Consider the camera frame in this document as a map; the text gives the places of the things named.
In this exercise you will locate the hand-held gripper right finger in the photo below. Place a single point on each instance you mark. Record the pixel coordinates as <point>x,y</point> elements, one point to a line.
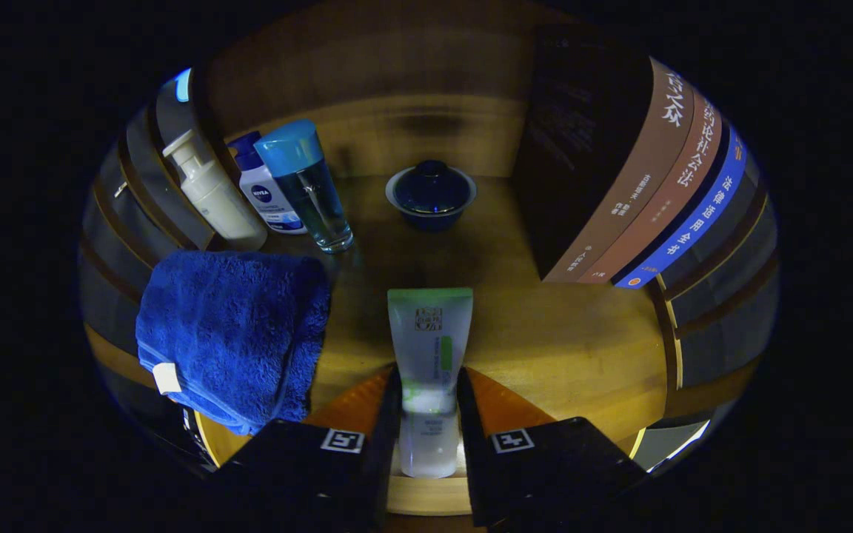
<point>466,422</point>

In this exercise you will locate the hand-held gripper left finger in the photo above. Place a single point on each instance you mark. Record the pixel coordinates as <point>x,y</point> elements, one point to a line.
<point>392,414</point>

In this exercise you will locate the white green tube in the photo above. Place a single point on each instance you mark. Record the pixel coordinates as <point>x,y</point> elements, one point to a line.
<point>430,333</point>

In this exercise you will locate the wooden countertop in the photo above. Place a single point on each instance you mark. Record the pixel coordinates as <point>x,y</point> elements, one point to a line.
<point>545,333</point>

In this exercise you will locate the wooden cabinet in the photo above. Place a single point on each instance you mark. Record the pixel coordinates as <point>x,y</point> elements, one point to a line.
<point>397,74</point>

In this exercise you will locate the blue folded towel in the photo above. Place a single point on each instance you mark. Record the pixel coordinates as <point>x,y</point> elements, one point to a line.
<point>234,333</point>

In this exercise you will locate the dark blue lidded bowl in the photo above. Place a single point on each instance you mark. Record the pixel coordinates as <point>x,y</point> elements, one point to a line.
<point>430,192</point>

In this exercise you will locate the clear bottle blue cap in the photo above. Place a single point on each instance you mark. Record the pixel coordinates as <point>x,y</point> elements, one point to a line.
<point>308,192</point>

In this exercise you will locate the white lotion bottle blue cap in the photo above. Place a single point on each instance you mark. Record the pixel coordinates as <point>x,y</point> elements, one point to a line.
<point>263,196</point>

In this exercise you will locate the white pump bottle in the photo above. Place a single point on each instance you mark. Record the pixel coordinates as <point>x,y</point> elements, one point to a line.
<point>219,207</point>

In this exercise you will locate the dark brown book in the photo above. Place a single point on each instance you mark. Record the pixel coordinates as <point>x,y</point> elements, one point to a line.
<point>582,148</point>

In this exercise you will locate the blue book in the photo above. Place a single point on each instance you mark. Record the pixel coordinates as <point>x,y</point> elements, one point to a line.
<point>700,215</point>

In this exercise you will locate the reddish brown book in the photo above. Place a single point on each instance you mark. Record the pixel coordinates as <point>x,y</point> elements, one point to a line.
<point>682,178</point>

